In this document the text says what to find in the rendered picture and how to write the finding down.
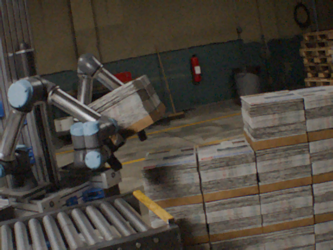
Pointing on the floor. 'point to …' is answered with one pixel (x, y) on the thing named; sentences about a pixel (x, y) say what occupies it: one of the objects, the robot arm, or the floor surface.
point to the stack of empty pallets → (321, 46)
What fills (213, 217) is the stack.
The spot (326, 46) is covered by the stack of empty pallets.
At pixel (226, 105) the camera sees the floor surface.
